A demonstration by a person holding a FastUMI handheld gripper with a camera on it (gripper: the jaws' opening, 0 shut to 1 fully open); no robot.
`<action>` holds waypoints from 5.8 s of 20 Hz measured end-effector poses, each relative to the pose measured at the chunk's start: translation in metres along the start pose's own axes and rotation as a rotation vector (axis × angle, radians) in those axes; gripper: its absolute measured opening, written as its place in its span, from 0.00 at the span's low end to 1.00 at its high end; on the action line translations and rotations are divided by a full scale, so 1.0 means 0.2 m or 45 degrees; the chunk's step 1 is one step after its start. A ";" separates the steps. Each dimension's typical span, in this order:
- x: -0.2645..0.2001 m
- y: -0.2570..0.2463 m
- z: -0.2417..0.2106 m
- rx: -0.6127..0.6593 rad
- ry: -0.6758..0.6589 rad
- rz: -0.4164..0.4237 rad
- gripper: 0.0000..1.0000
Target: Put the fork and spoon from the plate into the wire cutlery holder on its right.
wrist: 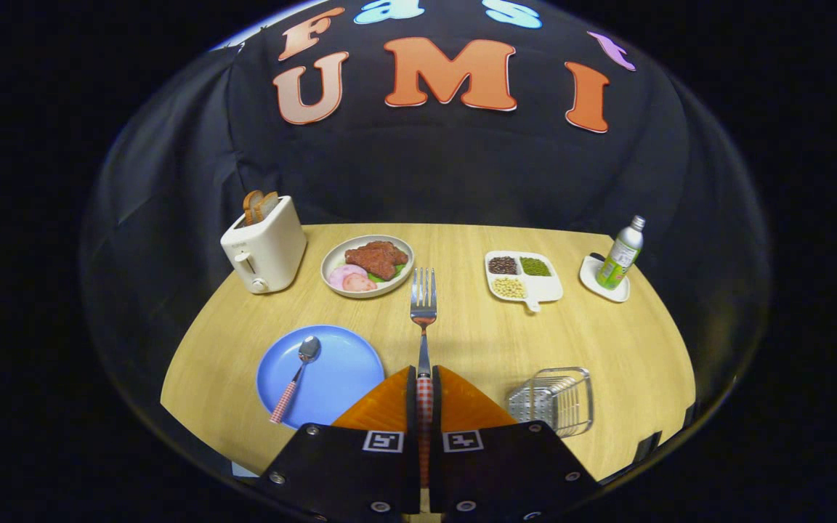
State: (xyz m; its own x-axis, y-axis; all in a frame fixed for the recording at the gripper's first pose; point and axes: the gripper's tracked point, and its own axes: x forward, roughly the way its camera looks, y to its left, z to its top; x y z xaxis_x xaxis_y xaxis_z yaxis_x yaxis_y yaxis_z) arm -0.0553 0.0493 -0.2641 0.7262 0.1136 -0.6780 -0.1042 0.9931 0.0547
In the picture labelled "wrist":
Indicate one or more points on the pale pink ham slice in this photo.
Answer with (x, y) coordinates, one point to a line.
(342, 274)

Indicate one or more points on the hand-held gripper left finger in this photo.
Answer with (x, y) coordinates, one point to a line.
(411, 392)

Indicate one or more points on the pile of green beans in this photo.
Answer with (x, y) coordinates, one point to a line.
(535, 266)

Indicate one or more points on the brown bread slice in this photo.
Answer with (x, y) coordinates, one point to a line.
(251, 205)
(268, 205)

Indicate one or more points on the pile of dark red beans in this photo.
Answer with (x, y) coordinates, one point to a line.
(503, 265)

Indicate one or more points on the white divided tray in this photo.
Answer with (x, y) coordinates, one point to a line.
(546, 287)

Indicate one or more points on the brown meat piece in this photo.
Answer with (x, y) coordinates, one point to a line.
(377, 258)

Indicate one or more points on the white coaster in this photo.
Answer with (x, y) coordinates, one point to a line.
(611, 294)

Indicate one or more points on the green lettuce leaf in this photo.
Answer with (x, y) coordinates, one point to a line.
(397, 270)

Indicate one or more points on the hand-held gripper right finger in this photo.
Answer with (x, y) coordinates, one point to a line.
(435, 396)

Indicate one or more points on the white toaster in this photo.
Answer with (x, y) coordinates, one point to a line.
(273, 250)

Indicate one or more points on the white round food plate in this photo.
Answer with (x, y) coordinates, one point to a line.
(331, 258)

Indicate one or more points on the salmon pink ham slice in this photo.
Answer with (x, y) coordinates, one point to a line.
(360, 284)

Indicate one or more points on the green and silver bottle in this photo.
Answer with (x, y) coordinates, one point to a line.
(618, 258)

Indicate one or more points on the pile of yellow soybeans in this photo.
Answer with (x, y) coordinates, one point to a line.
(509, 288)

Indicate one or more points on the blue round plate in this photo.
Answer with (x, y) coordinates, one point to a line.
(338, 378)

